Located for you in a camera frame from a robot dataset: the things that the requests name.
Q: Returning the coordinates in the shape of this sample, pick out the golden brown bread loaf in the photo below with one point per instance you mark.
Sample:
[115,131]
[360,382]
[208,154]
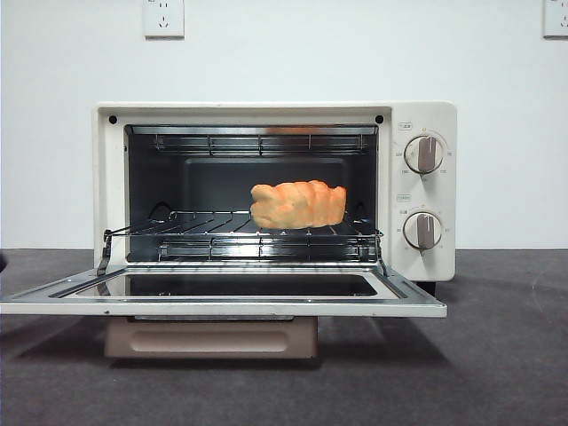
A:
[297,204]

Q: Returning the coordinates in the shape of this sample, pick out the white oven knob beige grip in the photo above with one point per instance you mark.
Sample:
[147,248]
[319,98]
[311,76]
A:
[423,231]
[425,154]

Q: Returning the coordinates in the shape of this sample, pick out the white Toshiba toaster oven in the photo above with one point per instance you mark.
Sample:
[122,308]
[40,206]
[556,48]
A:
[421,115]

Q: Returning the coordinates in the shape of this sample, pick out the dark grey felt table mat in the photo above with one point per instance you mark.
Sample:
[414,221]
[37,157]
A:
[488,355]

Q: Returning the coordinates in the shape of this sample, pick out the white wall socket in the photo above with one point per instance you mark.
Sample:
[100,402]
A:
[163,20]
[557,20]

